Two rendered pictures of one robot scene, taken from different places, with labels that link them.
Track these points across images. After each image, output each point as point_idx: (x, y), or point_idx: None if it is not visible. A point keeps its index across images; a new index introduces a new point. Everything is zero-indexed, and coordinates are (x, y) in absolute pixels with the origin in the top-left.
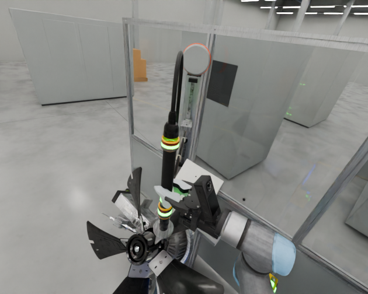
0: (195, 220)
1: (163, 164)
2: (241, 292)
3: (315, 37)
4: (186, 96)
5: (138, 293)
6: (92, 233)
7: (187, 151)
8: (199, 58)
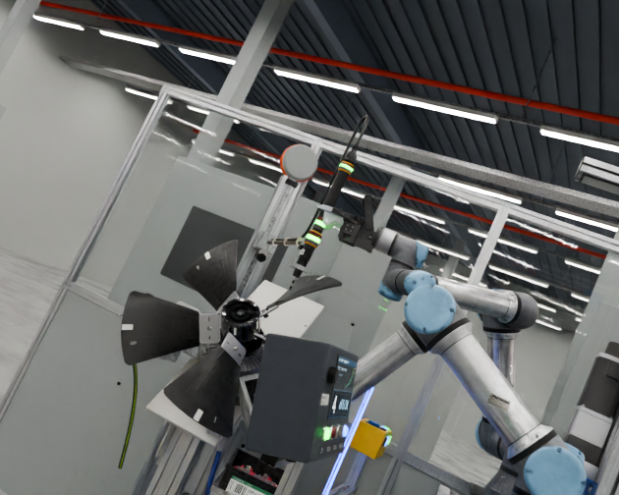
0: (358, 229)
1: (336, 183)
2: (394, 276)
3: (424, 177)
4: (274, 201)
5: (228, 377)
6: (137, 310)
7: (247, 291)
8: (306, 161)
